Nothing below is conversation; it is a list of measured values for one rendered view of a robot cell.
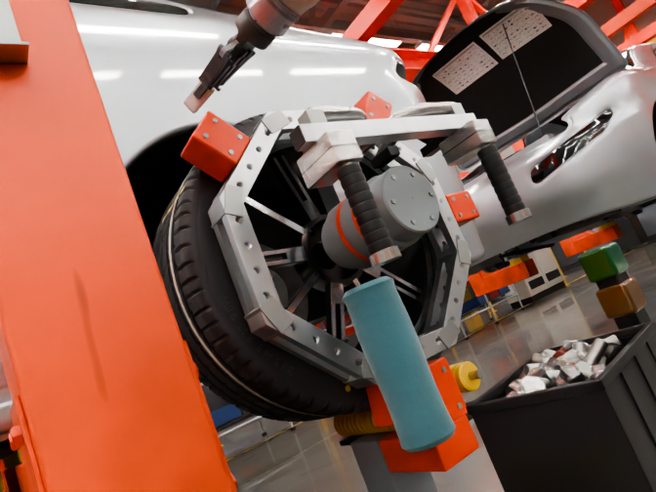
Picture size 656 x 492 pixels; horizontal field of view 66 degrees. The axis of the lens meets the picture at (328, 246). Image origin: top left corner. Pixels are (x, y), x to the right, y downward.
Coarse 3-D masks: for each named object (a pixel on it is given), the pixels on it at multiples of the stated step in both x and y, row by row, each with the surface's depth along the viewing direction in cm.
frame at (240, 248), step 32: (256, 128) 95; (288, 128) 97; (256, 160) 90; (416, 160) 114; (224, 192) 84; (224, 224) 84; (448, 224) 111; (224, 256) 86; (256, 256) 83; (448, 256) 111; (256, 288) 81; (448, 288) 105; (256, 320) 82; (288, 320) 81; (448, 320) 100; (320, 352) 83; (352, 352) 86; (352, 384) 89
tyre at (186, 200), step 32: (192, 192) 90; (160, 224) 105; (192, 224) 88; (160, 256) 98; (192, 256) 86; (192, 288) 85; (224, 288) 87; (192, 320) 88; (224, 320) 85; (192, 352) 94; (224, 352) 85; (256, 352) 86; (288, 352) 89; (224, 384) 95; (256, 384) 87; (288, 384) 87; (320, 384) 90; (288, 416) 100; (320, 416) 97
